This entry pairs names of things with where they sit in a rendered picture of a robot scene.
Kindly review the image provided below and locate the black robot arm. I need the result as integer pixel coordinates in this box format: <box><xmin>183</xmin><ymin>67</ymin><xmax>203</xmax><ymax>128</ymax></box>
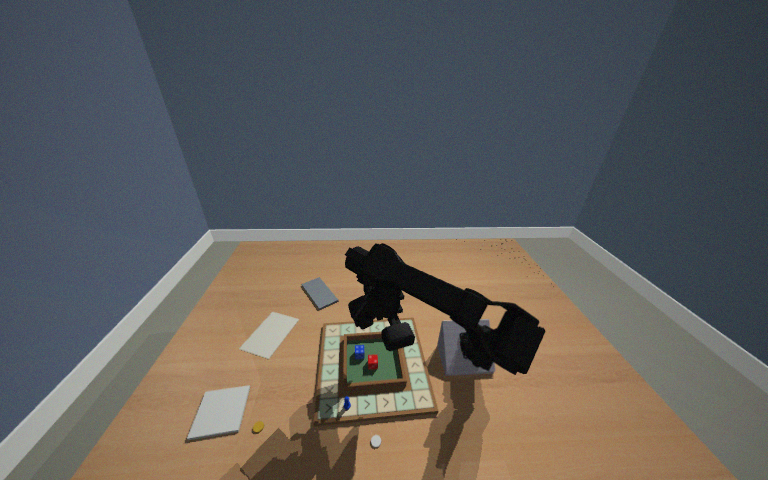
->
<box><xmin>345</xmin><ymin>243</ymin><xmax>545</xmax><ymax>375</ymax></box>

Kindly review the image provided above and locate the white flat square tile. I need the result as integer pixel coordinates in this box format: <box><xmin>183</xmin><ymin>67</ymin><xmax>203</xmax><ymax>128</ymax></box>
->
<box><xmin>187</xmin><ymin>385</ymin><xmax>250</xmax><ymax>440</ymax></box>

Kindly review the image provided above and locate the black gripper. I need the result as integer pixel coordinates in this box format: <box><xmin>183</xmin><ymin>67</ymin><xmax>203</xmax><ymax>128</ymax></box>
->
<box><xmin>363</xmin><ymin>285</ymin><xmax>415</xmax><ymax>351</ymax></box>

